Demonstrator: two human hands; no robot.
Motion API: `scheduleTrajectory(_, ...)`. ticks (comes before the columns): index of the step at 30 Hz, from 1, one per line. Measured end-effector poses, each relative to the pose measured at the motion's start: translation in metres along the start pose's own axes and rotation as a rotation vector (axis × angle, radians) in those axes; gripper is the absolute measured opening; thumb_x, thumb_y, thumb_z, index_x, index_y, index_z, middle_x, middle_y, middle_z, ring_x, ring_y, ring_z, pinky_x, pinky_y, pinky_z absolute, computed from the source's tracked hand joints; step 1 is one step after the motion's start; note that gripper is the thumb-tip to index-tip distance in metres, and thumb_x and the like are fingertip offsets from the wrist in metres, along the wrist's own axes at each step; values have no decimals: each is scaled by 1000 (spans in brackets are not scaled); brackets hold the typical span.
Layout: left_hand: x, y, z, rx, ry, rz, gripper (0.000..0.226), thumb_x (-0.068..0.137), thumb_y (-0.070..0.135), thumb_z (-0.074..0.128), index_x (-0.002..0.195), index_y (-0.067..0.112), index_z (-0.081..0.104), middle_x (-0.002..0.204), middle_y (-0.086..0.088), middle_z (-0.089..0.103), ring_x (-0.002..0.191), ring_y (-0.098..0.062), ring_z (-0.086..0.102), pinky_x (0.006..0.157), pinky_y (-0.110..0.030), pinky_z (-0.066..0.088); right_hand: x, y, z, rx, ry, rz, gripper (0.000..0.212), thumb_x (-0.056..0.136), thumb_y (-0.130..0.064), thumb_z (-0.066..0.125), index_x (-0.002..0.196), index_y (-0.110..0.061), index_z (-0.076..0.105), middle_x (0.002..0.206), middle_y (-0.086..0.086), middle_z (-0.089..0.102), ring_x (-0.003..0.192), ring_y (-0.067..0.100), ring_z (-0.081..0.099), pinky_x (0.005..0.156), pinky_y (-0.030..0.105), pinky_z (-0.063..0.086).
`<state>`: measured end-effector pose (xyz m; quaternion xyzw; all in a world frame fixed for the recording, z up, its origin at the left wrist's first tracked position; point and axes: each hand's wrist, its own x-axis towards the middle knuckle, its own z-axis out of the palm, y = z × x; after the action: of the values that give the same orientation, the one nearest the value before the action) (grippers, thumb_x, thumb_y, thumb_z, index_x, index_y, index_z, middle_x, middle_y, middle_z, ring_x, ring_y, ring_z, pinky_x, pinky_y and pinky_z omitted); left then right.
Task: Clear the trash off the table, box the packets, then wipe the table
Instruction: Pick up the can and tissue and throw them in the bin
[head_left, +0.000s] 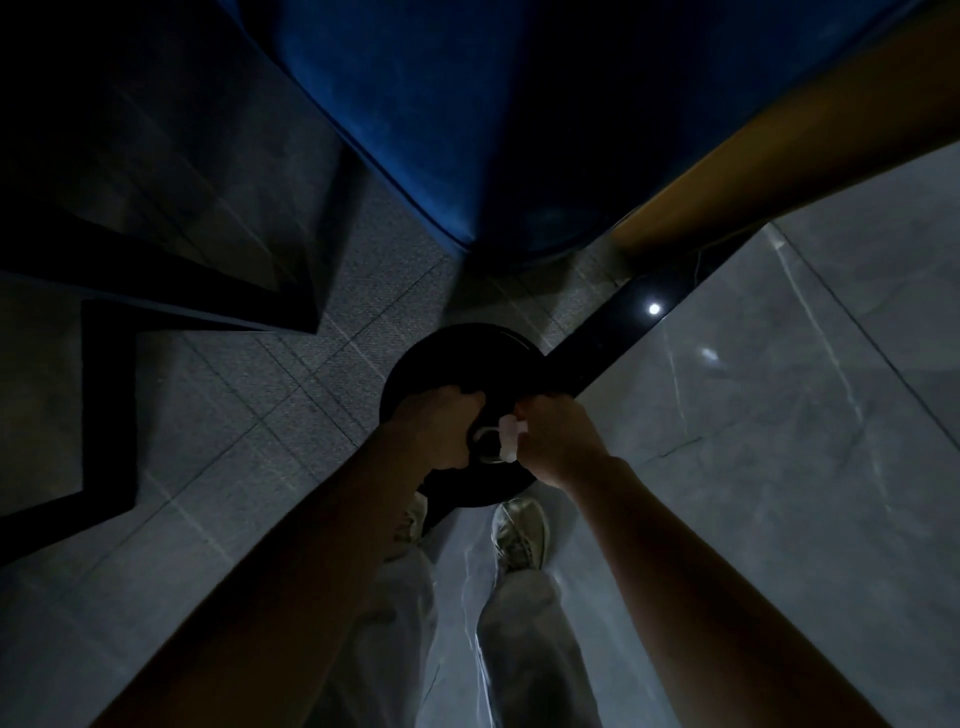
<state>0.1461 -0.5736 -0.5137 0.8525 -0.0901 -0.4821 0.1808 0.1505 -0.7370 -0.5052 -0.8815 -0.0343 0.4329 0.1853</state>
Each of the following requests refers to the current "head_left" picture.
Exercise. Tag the person's right shoe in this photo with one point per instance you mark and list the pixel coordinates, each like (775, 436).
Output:
(520, 532)

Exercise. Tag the person's right hand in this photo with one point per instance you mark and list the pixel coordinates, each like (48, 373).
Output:
(562, 442)

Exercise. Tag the person's shoe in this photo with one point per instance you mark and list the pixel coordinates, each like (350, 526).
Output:
(520, 532)
(411, 525)

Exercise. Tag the person's right forearm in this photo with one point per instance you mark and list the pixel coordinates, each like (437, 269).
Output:
(720, 600)

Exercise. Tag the person's left forearm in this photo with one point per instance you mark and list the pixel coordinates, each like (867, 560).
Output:
(285, 600)

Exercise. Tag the person's left shoe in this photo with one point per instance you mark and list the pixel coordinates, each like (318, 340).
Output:
(411, 525)

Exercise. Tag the blue sofa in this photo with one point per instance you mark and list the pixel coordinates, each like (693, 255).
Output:
(487, 112)

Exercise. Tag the person's left hand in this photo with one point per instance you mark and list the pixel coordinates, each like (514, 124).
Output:
(435, 427)

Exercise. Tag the white tissue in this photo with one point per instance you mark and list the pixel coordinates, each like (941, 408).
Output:
(511, 439)

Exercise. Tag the black round bin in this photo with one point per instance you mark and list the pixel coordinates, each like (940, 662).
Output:
(465, 360)

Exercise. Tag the person's light trousers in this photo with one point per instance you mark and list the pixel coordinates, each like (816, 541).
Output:
(532, 660)

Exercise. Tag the brown wooden panel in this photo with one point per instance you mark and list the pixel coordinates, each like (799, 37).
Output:
(810, 135)

